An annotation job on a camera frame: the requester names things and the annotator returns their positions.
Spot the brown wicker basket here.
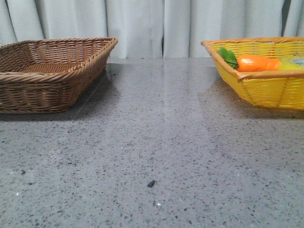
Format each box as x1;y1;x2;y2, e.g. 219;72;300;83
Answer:
0;37;118;114

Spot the yellow tape roll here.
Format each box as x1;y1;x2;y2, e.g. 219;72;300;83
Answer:
278;56;304;70

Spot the white curtain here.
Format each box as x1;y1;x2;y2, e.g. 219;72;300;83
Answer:
0;0;304;58

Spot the small black debris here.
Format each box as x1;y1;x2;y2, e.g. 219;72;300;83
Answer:
147;180;155;188

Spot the yellow woven basket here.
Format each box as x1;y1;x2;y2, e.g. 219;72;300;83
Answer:
201;37;304;110

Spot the orange toy carrot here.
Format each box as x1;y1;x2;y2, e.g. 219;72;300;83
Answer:
217;47;282;72

